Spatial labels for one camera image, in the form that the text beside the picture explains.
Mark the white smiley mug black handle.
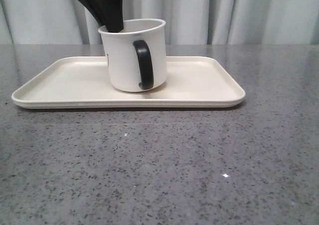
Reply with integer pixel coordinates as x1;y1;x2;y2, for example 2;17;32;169
98;18;167;92

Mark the grey-white curtain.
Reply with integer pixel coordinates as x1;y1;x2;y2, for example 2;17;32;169
0;0;319;45

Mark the cream rectangular tray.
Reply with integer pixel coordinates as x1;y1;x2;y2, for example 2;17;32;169
11;56;246;109

